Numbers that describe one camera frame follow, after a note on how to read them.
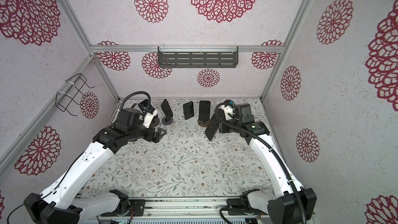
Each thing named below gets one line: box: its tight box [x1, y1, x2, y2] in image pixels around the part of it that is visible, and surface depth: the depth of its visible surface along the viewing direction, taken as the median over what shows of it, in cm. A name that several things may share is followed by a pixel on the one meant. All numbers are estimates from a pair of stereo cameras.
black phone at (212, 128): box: [204, 113, 219, 142], surface depth 80 cm
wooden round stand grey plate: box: [197, 119, 211, 128], surface depth 108 cm
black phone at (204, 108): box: [199, 100, 211, 121], surface depth 99 cm
